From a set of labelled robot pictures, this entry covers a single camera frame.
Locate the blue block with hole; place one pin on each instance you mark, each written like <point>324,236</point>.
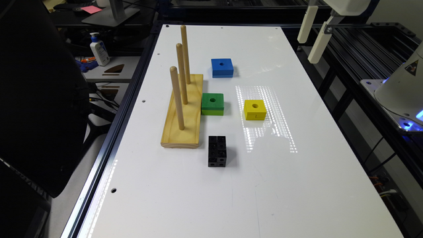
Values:
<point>222,68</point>

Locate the middle wooden peg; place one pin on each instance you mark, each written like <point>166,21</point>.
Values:
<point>182,77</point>

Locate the grey monitor stand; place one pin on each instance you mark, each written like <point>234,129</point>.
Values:
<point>112,14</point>

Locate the black office chair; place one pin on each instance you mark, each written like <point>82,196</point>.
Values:
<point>44,97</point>

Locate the white lotion pump bottle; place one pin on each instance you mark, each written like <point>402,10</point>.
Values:
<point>98,49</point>

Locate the far wooden peg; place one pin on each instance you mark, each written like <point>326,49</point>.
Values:
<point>185,53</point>

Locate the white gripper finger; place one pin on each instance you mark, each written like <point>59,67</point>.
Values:
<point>320,44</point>
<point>307,23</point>

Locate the wooden peg base board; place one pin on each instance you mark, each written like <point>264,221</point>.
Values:
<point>172,136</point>

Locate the near wooden peg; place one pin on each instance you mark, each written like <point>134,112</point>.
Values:
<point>177,97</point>

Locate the yellow block with hole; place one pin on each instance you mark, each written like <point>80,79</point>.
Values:
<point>254,110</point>

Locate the pink sticky note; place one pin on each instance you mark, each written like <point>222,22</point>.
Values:
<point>91,9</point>

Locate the green block with hole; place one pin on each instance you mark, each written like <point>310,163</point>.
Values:
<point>212,104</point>

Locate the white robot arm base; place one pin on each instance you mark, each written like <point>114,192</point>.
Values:
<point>400,95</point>

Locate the blue tool on desk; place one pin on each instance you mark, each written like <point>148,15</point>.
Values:
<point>86,66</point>

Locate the wooden peg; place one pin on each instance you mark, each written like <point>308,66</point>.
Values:
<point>177,97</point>
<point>182,77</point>
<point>185,53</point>

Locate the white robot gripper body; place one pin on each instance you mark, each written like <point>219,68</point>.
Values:
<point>348,7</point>

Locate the black cube block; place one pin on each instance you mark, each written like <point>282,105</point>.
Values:
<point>217,151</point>

